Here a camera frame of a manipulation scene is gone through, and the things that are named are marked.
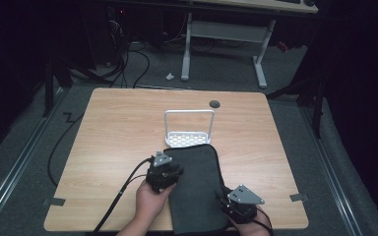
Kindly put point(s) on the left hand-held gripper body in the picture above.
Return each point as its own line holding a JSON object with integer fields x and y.
{"x": 162, "y": 173}

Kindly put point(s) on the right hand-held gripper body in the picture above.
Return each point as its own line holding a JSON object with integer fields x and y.
{"x": 242, "y": 205}

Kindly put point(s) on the dark grey towel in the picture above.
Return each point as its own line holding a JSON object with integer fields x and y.
{"x": 195, "y": 190}

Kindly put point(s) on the white plastic towel rack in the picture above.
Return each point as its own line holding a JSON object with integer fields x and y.
{"x": 187, "y": 139}

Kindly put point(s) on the person's right hand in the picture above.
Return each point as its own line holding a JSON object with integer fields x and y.
{"x": 254, "y": 229}

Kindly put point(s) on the person's left hand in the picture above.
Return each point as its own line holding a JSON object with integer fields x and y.
{"x": 151, "y": 203}

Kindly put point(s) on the grey tape strip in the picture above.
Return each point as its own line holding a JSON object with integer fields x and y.
{"x": 55, "y": 202}
{"x": 298, "y": 197}

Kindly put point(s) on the white crumpled paper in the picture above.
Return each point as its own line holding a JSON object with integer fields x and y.
{"x": 170, "y": 76}

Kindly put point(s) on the black tripod stand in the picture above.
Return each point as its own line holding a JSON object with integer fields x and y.
{"x": 315, "y": 98}

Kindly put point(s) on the black stand legs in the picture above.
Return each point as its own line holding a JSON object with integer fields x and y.
{"x": 49, "y": 85}

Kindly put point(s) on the small red object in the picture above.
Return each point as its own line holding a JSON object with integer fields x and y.
{"x": 283, "y": 46}

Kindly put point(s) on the metal floor rail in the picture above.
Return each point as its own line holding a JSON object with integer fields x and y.
{"x": 331, "y": 173}
{"x": 16, "y": 164}

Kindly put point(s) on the white frame desk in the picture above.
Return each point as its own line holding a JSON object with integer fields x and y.
{"x": 226, "y": 31}

